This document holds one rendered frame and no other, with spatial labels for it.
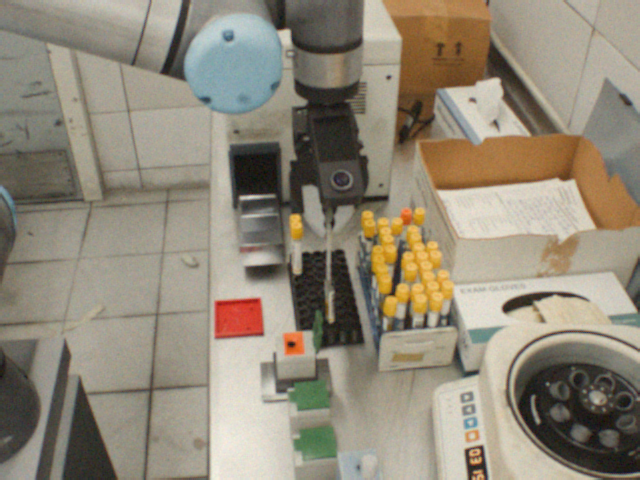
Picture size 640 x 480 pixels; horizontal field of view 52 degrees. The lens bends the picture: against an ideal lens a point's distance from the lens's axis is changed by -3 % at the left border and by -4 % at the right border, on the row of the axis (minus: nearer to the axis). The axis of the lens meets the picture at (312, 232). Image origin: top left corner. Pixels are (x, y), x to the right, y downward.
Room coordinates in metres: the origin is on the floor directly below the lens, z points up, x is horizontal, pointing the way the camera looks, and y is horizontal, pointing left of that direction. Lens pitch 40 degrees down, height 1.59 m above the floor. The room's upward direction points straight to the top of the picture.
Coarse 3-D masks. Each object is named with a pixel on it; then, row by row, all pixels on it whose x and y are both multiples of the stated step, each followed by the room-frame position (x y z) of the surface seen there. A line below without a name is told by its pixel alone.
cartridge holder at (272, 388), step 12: (276, 360) 0.56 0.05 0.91; (324, 360) 0.58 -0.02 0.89; (264, 372) 0.56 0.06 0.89; (276, 372) 0.54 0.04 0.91; (324, 372) 0.56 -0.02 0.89; (264, 384) 0.54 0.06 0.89; (276, 384) 0.52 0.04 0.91; (288, 384) 0.53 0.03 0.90; (264, 396) 0.52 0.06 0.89; (276, 396) 0.52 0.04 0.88
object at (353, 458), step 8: (344, 456) 0.38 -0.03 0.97; (352, 456) 0.38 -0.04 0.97; (360, 456) 0.38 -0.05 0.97; (376, 456) 0.38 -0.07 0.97; (344, 464) 0.37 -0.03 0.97; (352, 464) 0.37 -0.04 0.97; (336, 472) 0.38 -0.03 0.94; (344, 472) 0.36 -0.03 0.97; (352, 472) 0.36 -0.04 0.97; (360, 472) 0.36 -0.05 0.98
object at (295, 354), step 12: (276, 336) 0.57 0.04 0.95; (288, 336) 0.56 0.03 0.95; (300, 336) 0.56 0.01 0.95; (312, 336) 0.56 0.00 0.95; (276, 348) 0.55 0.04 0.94; (288, 348) 0.54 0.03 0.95; (300, 348) 0.54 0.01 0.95; (312, 348) 0.54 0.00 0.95; (288, 360) 0.53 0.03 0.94; (300, 360) 0.53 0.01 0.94; (312, 360) 0.53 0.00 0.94; (288, 372) 0.53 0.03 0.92; (300, 372) 0.53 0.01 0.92; (312, 372) 0.53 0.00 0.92
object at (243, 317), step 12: (216, 300) 0.69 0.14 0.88; (228, 300) 0.69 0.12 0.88; (240, 300) 0.69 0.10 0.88; (252, 300) 0.70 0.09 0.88; (216, 312) 0.67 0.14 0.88; (228, 312) 0.68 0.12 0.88; (240, 312) 0.68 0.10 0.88; (252, 312) 0.68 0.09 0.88; (216, 324) 0.65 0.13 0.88; (228, 324) 0.65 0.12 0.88; (240, 324) 0.65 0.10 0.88; (252, 324) 0.65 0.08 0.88; (216, 336) 0.63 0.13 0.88; (228, 336) 0.63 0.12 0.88; (240, 336) 0.63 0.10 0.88
